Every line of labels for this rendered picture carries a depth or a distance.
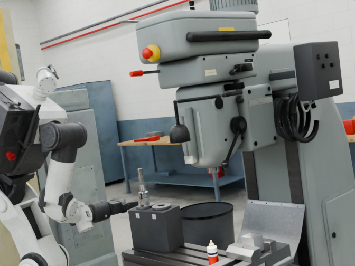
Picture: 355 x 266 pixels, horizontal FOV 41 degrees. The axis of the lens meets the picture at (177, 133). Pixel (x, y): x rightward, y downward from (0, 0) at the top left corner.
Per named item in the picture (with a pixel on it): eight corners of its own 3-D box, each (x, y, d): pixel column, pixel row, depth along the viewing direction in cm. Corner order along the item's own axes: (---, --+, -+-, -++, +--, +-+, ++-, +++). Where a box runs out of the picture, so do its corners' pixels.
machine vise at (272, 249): (234, 295, 162) (230, 264, 161) (204, 285, 173) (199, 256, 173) (295, 261, 185) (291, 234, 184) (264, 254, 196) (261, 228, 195)
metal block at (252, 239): (255, 254, 176) (253, 238, 176) (243, 251, 181) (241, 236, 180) (264, 249, 180) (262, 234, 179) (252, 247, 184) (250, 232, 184)
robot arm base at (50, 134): (55, 157, 165) (58, 124, 164) (30, 150, 172) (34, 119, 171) (86, 154, 178) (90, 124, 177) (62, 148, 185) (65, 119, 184)
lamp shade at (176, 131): (168, 144, 163) (165, 126, 163) (172, 141, 170) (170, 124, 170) (188, 141, 162) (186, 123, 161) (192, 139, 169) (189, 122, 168)
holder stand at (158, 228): (169, 253, 214) (163, 209, 212) (133, 248, 227) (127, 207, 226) (185, 244, 223) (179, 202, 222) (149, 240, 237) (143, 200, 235)
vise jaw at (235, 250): (251, 263, 170) (250, 252, 170) (226, 257, 180) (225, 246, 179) (262, 257, 174) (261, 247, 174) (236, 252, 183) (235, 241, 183)
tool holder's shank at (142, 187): (140, 191, 228) (137, 168, 227) (147, 190, 227) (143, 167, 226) (139, 192, 225) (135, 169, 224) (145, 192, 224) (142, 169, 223)
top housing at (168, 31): (181, 56, 161) (175, 8, 159) (133, 66, 180) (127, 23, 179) (264, 50, 192) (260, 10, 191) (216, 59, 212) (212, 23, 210)
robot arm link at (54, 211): (79, 227, 195) (59, 224, 176) (57, 219, 197) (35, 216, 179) (87, 201, 196) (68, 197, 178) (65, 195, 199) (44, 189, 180)
